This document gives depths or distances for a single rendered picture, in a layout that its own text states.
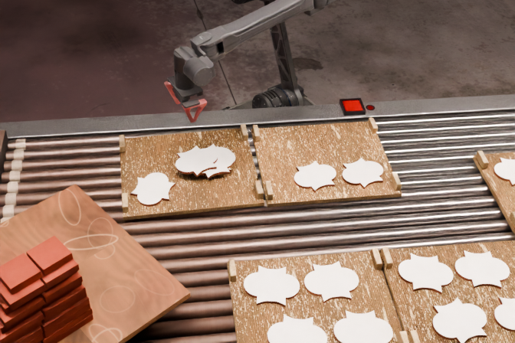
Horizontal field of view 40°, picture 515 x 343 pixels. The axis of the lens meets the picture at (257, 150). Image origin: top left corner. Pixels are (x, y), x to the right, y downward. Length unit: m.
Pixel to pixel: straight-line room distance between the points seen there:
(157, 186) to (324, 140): 0.57
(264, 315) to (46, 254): 0.58
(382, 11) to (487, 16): 0.72
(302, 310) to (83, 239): 0.59
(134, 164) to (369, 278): 0.80
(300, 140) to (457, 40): 2.64
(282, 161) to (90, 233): 0.67
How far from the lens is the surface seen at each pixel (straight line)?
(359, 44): 4.57
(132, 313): 1.70
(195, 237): 2.00
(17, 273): 1.53
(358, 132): 2.35
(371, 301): 1.87
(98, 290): 1.75
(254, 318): 1.81
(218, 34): 1.93
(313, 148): 2.26
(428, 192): 2.21
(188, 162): 2.13
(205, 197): 2.08
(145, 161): 2.21
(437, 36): 4.79
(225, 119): 2.39
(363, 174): 2.18
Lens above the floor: 2.40
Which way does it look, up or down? 41 degrees down
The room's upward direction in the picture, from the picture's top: 3 degrees clockwise
